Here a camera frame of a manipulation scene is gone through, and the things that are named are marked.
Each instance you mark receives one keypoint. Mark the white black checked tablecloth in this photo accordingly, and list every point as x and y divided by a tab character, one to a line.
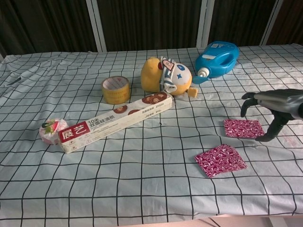
142	177

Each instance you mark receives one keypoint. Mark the small round pink container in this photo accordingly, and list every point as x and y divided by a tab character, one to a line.
48	136

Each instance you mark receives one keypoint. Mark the blue detergent pump bottle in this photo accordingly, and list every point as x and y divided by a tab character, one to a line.
213	63

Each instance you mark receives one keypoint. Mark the yellow plush toy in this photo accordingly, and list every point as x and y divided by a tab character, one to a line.
151	75

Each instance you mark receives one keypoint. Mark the white aluminium frame post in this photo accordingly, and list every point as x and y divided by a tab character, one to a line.
95	26
272	23
204	23

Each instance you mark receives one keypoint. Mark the long white baking paper box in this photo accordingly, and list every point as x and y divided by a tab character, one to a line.
106	128

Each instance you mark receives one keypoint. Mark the yellow packing tape roll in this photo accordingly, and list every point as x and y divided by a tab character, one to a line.
116	95

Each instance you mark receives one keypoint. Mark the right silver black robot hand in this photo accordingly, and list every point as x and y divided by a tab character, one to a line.
279	101

